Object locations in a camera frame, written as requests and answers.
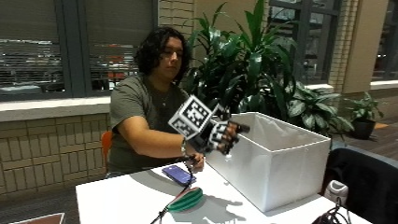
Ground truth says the purple smartphone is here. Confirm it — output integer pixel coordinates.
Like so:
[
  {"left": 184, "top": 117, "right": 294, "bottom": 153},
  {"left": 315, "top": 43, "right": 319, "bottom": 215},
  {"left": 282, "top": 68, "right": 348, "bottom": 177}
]
[{"left": 160, "top": 164, "right": 198, "bottom": 188}]

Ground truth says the green striped watermelon toy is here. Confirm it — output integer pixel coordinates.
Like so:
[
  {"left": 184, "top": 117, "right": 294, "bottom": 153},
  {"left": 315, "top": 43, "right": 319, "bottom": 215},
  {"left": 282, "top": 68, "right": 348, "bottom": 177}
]
[{"left": 164, "top": 186, "right": 204, "bottom": 214}]

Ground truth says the white cube with black markers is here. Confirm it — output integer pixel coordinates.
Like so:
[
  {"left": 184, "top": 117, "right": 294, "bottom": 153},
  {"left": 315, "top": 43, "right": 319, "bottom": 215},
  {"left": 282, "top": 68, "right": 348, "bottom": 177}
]
[{"left": 166, "top": 94, "right": 215, "bottom": 141}]

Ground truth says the white fabric storage box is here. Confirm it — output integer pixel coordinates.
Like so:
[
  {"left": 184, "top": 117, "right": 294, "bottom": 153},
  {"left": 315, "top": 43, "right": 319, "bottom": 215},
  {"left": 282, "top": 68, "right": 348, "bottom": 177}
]
[{"left": 204, "top": 111, "right": 331, "bottom": 214}]

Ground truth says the variegated leafy plant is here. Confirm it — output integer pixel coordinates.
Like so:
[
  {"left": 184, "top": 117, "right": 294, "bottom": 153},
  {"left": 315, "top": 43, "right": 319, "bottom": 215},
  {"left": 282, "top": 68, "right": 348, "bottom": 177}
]
[{"left": 284, "top": 79, "right": 355, "bottom": 138}]

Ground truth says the orange chair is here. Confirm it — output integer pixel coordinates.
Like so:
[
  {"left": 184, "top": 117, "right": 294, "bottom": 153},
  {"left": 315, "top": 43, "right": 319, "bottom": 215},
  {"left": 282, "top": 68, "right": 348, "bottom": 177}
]
[{"left": 99, "top": 130, "right": 114, "bottom": 174}]

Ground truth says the tall green leafy plant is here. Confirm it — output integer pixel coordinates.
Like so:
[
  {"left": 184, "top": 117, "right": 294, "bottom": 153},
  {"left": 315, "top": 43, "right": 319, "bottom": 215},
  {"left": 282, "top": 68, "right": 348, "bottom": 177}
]
[{"left": 182, "top": 0, "right": 300, "bottom": 123}]

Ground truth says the the person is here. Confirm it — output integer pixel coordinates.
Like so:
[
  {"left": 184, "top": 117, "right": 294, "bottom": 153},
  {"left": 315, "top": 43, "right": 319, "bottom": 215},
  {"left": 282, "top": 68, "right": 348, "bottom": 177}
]
[{"left": 105, "top": 26, "right": 206, "bottom": 175}]

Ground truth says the small white device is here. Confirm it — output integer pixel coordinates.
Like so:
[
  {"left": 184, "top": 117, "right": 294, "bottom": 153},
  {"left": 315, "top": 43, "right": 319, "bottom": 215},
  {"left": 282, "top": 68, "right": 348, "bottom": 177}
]
[{"left": 322, "top": 179, "right": 350, "bottom": 207}]

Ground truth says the small potted plant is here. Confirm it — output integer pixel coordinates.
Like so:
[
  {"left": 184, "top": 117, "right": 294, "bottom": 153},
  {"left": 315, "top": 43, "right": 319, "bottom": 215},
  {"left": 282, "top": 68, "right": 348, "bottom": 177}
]
[{"left": 344, "top": 91, "right": 385, "bottom": 141}]

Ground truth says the black chair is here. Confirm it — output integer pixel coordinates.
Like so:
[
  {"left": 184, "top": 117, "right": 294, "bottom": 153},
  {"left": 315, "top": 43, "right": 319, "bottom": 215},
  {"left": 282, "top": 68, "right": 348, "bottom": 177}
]
[{"left": 319, "top": 147, "right": 398, "bottom": 224}]

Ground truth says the brown flat board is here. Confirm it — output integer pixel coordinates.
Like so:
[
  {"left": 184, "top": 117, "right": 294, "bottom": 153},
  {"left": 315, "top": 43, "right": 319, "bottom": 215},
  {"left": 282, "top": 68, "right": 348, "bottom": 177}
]
[{"left": 7, "top": 212, "right": 66, "bottom": 224}]

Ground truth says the black glove cable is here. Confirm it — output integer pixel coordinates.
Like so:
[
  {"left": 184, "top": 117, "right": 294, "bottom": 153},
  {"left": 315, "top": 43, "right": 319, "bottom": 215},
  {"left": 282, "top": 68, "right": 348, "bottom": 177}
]
[{"left": 149, "top": 154, "right": 196, "bottom": 224}]

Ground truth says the thin necklace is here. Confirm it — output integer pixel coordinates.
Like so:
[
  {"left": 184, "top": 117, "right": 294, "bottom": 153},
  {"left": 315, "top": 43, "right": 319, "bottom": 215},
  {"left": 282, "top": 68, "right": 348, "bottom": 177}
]
[{"left": 158, "top": 91, "right": 171, "bottom": 108}]

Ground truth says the tall window with dark frame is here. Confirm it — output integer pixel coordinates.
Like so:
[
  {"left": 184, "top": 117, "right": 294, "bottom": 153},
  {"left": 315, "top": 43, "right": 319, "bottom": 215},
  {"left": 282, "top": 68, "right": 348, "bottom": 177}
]
[{"left": 267, "top": 0, "right": 343, "bottom": 86}]

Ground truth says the bundle of black cables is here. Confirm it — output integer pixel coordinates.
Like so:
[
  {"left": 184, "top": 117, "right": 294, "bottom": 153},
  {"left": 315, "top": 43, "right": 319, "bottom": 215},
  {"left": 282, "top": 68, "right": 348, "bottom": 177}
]
[{"left": 310, "top": 197, "right": 354, "bottom": 224}]

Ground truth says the window with grey frame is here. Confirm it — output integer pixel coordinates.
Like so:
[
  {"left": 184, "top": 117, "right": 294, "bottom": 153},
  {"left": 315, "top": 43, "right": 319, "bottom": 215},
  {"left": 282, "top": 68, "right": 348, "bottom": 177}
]
[{"left": 0, "top": 0, "right": 159, "bottom": 103}]

